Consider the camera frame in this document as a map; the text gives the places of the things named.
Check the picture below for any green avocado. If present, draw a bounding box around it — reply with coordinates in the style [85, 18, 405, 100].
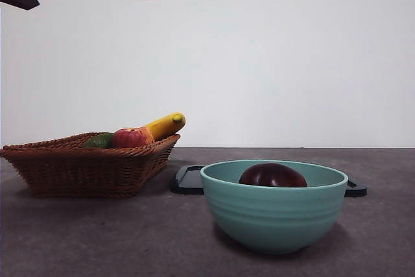
[82, 132, 115, 149]

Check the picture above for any teal ribbed bowl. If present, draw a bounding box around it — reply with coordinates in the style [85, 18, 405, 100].
[199, 159, 349, 255]

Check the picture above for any black rectangular tray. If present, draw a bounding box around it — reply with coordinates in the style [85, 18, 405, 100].
[171, 165, 368, 198]

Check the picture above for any red apple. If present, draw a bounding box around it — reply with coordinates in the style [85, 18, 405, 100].
[112, 126, 155, 149]

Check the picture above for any yellow banana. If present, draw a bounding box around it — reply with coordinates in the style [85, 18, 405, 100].
[142, 112, 187, 141]

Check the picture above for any brown wicker basket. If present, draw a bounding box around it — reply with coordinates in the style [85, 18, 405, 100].
[0, 132, 181, 199]

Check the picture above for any dark red plum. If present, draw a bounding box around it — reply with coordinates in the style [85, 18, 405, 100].
[239, 162, 308, 188]

